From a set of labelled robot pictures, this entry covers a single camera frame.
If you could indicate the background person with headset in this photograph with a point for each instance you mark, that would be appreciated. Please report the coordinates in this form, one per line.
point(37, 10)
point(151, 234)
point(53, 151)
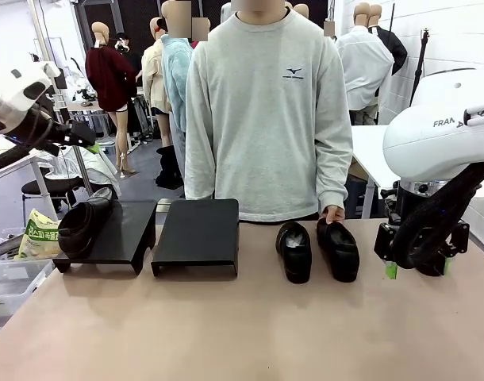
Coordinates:
point(124, 43)

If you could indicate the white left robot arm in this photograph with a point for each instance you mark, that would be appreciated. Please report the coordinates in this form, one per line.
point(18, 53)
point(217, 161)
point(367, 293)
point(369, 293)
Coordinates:
point(16, 95)

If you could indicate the black shoe stand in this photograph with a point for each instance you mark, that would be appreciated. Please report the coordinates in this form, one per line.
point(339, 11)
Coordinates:
point(127, 234)
point(198, 234)

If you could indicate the black metal-framed chair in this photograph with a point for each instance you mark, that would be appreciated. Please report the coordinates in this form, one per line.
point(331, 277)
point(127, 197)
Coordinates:
point(51, 188)

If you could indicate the person in grey sweatshirt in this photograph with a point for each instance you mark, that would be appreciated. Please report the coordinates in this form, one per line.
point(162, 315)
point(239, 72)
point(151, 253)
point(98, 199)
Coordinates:
point(266, 119)

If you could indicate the mannequin in black garment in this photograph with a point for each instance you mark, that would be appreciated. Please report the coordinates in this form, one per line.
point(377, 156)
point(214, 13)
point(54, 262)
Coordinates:
point(394, 47)

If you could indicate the black tripod stand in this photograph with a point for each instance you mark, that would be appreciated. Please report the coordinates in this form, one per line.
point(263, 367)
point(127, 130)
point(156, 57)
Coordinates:
point(420, 67)

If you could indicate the clear plastic storage bin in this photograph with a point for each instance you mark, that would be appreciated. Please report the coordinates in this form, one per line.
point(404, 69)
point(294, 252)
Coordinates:
point(12, 285)

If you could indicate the white side table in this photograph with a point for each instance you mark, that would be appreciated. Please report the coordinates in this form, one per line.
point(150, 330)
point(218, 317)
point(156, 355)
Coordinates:
point(369, 151)

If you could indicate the person's right forearm grey sleeve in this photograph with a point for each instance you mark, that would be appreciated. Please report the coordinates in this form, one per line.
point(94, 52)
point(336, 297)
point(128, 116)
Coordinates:
point(198, 170)

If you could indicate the mannequin in maroon sweater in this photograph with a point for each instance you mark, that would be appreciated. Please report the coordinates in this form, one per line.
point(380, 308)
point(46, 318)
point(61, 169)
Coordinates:
point(107, 75)

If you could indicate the mannequin in white shirt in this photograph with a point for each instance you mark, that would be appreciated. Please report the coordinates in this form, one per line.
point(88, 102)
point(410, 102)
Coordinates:
point(365, 67)

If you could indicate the green white snack bag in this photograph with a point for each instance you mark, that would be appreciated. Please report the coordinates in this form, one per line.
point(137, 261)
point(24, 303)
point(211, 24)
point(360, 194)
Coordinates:
point(37, 238)

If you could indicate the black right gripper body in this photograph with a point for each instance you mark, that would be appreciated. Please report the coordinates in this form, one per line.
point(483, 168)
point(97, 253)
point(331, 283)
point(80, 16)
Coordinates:
point(385, 238)

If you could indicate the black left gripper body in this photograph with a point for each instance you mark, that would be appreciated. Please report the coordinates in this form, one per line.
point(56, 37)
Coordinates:
point(77, 135)

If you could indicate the person's left hand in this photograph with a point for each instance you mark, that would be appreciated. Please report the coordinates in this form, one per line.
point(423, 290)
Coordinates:
point(334, 213)

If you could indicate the mannequin in beige jacket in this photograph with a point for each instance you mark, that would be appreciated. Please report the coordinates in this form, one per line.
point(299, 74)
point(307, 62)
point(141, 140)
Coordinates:
point(154, 79)

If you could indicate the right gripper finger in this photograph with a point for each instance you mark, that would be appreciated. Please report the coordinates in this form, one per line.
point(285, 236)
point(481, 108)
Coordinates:
point(448, 266)
point(392, 270)

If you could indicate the black boots pair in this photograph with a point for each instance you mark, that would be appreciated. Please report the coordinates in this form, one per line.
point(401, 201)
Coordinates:
point(168, 170)

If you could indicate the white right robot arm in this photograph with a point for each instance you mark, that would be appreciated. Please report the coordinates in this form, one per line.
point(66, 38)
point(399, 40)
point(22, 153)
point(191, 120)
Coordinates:
point(436, 131)

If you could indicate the person's left forearm grey sleeve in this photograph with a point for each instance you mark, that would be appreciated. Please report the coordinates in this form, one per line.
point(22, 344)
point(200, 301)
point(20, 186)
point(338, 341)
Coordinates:
point(335, 170)

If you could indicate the small black leather shoe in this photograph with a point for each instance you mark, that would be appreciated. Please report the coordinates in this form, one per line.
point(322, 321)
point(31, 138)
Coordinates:
point(294, 254)
point(339, 254)

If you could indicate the large black leather shoe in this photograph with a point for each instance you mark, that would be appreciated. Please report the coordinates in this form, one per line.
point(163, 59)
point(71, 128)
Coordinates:
point(83, 226)

